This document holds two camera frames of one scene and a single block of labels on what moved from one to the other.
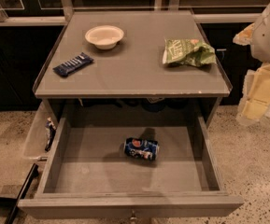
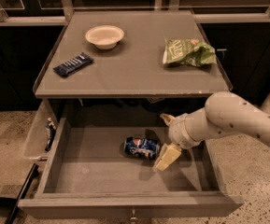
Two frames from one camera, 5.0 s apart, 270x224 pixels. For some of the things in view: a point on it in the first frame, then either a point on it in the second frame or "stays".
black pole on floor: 32,175 stays
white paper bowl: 104,36 stays
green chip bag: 189,51 stays
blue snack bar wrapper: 73,64 stays
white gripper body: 269,36 to 176,132
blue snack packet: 141,148 stays
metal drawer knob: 133,217 stays
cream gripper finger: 245,36 to 168,119
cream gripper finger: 262,93 to 168,154
